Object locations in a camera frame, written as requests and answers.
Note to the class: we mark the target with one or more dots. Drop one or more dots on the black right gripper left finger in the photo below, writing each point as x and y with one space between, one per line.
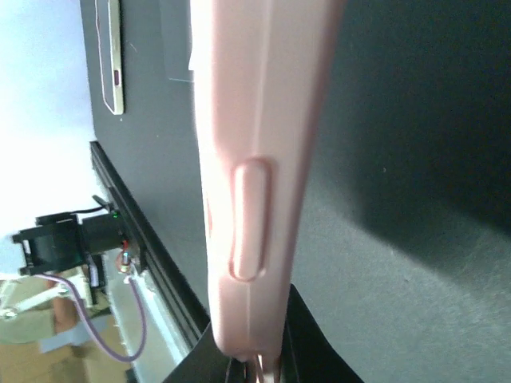
206 363

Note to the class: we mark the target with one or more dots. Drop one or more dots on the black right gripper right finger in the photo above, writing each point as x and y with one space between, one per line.
307 356

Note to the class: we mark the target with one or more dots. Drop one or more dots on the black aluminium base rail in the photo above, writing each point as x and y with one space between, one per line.
180 300

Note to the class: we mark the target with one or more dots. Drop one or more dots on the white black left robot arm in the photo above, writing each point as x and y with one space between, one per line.
65 240

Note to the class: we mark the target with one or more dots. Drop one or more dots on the gold rimmed phone case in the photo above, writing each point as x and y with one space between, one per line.
108 28

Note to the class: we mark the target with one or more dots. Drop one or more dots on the pink phone case with ring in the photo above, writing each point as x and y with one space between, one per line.
260 70

